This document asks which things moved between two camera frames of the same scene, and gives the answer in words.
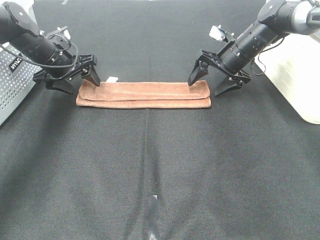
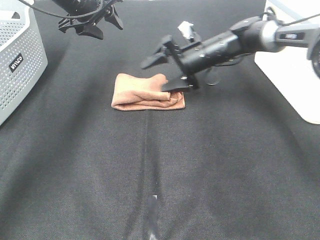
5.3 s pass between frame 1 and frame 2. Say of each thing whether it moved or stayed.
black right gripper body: moved
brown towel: moved
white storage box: stayed
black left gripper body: moved
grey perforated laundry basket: stayed
